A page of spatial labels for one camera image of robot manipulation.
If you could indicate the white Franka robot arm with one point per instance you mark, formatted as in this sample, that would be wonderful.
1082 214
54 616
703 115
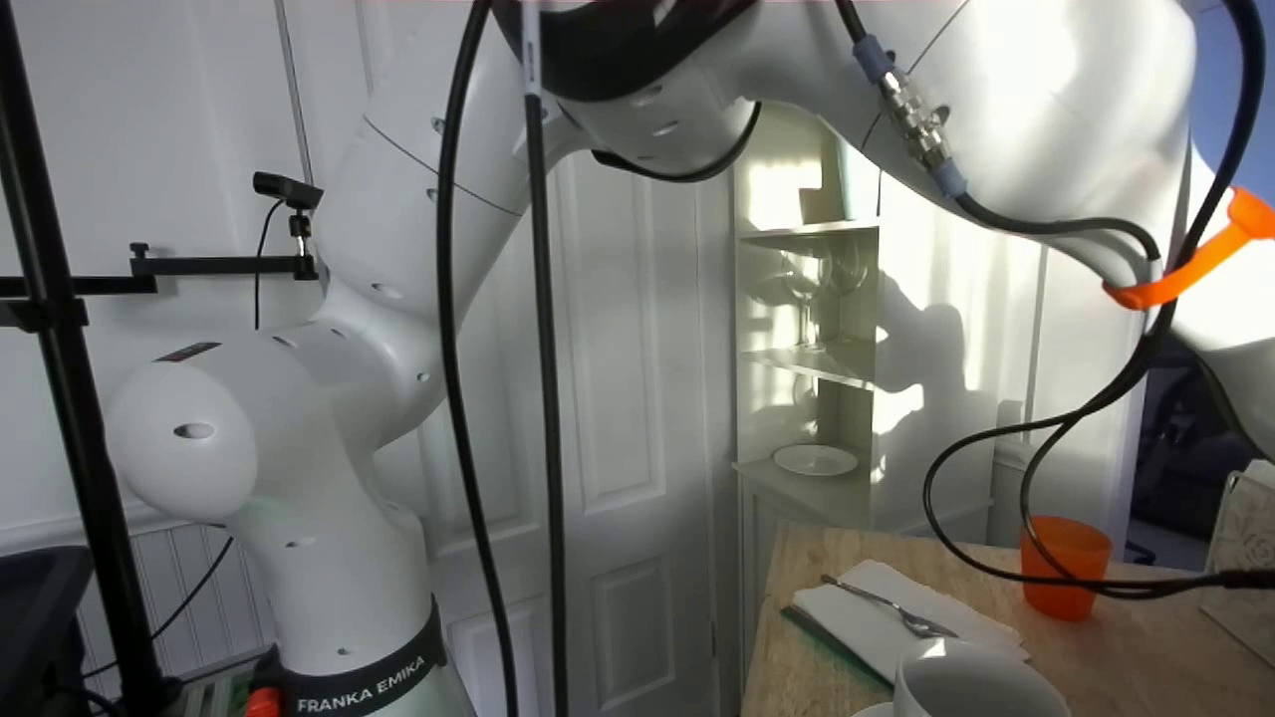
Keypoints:
304 441

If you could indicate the small white plate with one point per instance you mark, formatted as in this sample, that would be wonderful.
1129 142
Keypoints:
815 459

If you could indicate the white shelf cabinet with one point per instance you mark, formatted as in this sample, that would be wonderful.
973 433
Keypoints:
822 266

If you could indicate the green notebook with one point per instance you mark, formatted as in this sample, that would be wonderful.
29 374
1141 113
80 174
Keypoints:
822 640

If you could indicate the white paper napkin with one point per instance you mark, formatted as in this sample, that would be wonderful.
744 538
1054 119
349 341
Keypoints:
863 623

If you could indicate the metal spoon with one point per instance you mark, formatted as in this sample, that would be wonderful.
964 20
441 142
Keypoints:
900 616

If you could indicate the orange plastic cup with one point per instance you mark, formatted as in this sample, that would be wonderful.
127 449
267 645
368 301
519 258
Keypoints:
1064 563

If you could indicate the red stop button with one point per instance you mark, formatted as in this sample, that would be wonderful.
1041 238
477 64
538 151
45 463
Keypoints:
262 704

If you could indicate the small black camera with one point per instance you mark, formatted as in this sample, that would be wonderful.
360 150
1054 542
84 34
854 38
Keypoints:
288 187

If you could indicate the white doorway frame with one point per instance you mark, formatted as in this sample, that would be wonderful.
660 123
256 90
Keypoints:
1090 400

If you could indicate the black tripod camera stand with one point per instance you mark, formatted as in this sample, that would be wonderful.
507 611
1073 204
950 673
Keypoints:
64 400

